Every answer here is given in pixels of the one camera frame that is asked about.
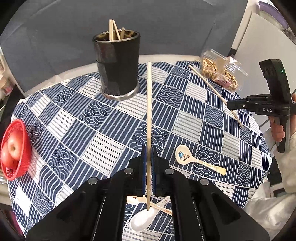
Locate wooden chopstick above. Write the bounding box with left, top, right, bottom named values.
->
left=112, top=20, right=121, bottom=40
left=120, top=27, right=125, bottom=40
left=188, top=64, right=244, bottom=128
left=109, top=19, right=114, bottom=41
left=147, top=62, right=152, bottom=211

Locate white spoon blue print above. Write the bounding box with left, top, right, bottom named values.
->
left=175, top=145, right=226, bottom=176

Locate white spoon red print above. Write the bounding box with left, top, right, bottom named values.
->
left=129, top=196, right=172, bottom=232

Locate person's right hand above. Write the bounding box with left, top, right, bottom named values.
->
left=268, top=114, right=296, bottom=142

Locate clear plastic snack box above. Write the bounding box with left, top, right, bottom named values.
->
left=201, top=49, right=248, bottom=92

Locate blue white patterned tablecloth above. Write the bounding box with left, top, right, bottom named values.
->
left=8, top=61, right=272, bottom=233

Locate purple white container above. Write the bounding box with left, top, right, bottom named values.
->
left=258, top=1, right=289, bottom=31

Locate red plastic basket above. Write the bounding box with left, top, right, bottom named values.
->
left=1, top=119, right=32, bottom=181

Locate black cylindrical utensil holder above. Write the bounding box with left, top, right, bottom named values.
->
left=92, top=30, right=140, bottom=101

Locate red apple front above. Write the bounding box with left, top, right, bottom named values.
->
left=8, top=137, right=22, bottom=161

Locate red apple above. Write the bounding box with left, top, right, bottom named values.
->
left=8, top=137, right=22, bottom=161
left=1, top=142, right=17, bottom=169

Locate red apple back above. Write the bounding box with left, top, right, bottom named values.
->
left=1, top=142, right=17, bottom=169

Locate grey blue sofa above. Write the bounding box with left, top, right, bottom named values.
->
left=1, top=1, right=247, bottom=91

